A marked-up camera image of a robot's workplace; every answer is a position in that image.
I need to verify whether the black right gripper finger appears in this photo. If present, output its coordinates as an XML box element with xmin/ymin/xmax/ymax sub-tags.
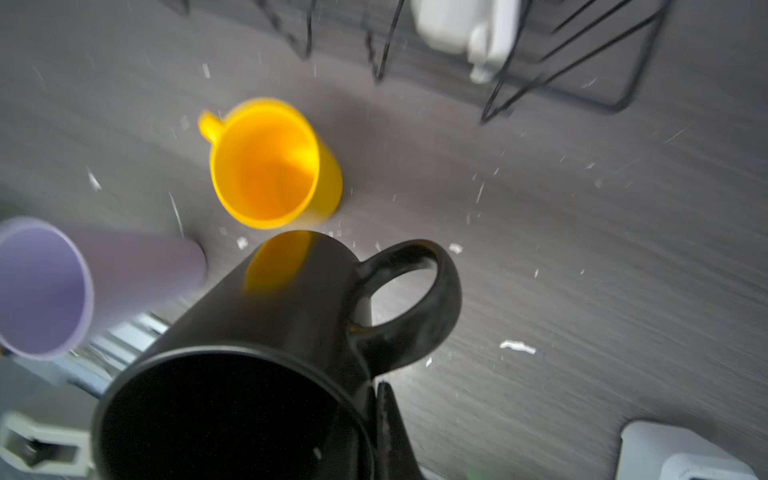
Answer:
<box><xmin>374</xmin><ymin>382</ymin><xmax>424</xmax><ymax>480</ymax></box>

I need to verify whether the black mug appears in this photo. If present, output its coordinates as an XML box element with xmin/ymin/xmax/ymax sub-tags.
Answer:
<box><xmin>92</xmin><ymin>230</ymin><xmax>462</xmax><ymax>479</ymax></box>

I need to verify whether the lavender plastic cup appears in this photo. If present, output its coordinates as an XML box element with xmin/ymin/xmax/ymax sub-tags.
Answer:
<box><xmin>1</xmin><ymin>217</ymin><xmax>207</xmax><ymax>360</ymax></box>

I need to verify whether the cream white mug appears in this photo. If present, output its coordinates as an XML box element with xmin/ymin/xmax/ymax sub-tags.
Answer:
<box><xmin>411</xmin><ymin>0</ymin><xmax>522</xmax><ymax>84</ymax></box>

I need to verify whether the white digital kitchen scale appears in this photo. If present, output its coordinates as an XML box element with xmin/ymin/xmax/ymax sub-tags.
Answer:
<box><xmin>615</xmin><ymin>421</ymin><xmax>757</xmax><ymax>480</ymax></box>

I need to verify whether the yellow mug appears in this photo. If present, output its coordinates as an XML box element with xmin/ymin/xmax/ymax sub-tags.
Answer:
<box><xmin>197</xmin><ymin>98</ymin><xmax>343</xmax><ymax>230</ymax></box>

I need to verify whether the white centre bracket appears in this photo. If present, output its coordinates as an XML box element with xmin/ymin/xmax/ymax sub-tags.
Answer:
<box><xmin>1</xmin><ymin>411</ymin><xmax>93</xmax><ymax>477</ymax></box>

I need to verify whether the black wire dish rack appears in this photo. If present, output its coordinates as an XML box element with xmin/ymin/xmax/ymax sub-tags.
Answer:
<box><xmin>169</xmin><ymin>0</ymin><xmax>672</xmax><ymax>122</ymax></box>

